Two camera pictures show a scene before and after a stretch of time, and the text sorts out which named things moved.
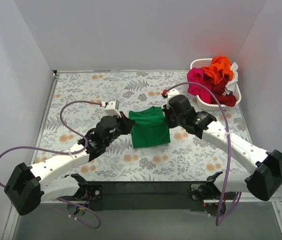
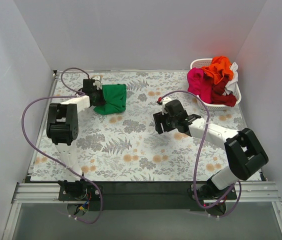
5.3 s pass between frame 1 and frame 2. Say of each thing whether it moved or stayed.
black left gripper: moved
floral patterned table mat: stayed
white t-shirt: stayed
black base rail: stayed
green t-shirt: moved
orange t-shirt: stayed
